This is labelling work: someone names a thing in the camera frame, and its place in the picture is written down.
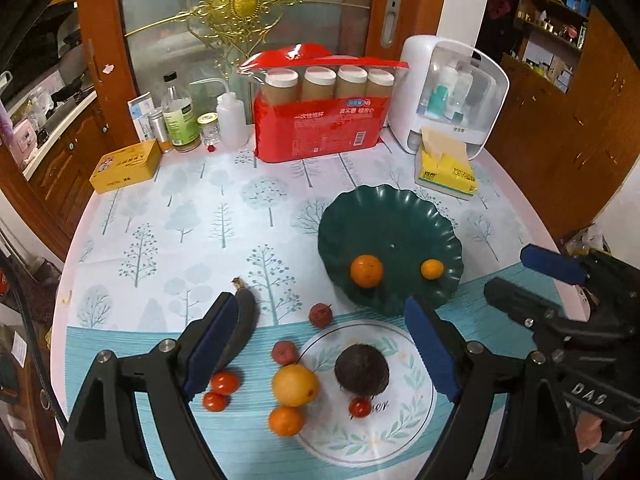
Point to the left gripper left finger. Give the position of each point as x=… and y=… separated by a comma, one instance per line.
x=104, y=439

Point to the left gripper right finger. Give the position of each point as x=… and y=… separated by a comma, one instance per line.
x=536, y=439

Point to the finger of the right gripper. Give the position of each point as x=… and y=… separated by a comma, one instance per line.
x=523, y=307
x=564, y=269

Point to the red cherry tomato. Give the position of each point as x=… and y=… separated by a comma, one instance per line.
x=224, y=383
x=215, y=402

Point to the small cherry tomato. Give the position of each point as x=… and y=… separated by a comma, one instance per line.
x=360, y=407

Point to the dark avocado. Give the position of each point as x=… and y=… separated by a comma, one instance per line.
x=362, y=370

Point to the person's right hand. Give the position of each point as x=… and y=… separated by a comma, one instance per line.
x=588, y=431

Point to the small orange kumquat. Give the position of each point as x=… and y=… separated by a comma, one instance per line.
x=432, y=269

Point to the wooden cabinet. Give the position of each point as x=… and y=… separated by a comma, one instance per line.
x=568, y=134

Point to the dark green scalloped plate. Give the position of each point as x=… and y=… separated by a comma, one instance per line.
x=402, y=230

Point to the yellow tissue pack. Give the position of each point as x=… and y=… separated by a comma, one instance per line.
x=442, y=164

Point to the large orange tangerine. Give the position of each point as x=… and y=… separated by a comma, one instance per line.
x=366, y=271

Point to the dark overripe banana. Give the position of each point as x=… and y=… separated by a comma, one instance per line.
x=245, y=325

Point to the yellow orange round fruit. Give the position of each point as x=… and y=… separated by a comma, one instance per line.
x=294, y=385

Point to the red lychee lower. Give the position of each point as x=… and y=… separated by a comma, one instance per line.
x=284, y=353

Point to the red lychee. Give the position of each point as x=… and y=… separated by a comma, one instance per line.
x=320, y=315
x=284, y=353

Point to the red lychee upper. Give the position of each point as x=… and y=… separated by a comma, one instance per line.
x=320, y=315

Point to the white tissue dispenser cabinet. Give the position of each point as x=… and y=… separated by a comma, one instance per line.
x=449, y=87

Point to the red paper cup package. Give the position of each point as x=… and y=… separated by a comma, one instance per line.
x=312, y=103

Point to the small metal can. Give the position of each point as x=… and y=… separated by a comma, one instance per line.
x=159, y=130

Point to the small glass jar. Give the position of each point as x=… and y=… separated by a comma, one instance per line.
x=209, y=130

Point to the glass bottle green label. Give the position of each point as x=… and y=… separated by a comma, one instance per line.
x=179, y=116

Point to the white blue carton box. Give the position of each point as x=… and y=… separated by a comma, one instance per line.
x=139, y=110

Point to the white squeeze bottle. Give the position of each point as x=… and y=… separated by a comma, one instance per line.
x=233, y=128

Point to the gold door ornament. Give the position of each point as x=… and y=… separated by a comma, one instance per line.
x=165, y=35

